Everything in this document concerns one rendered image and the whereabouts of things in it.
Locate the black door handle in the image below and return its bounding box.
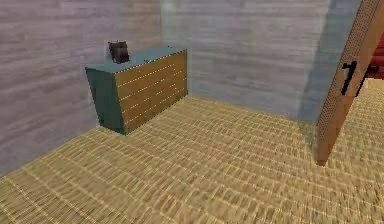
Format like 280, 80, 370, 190
340, 60, 358, 97

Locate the dark brown box-shaped object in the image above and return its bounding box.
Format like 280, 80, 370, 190
107, 40, 131, 65

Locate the teal and wood dresser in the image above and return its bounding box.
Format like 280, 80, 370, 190
85, 45, 189, 136

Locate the red sofa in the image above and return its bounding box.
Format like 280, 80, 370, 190
364, 32, 384, 80

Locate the brown wooden room door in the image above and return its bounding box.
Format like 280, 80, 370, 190
314, 0, 384, 167

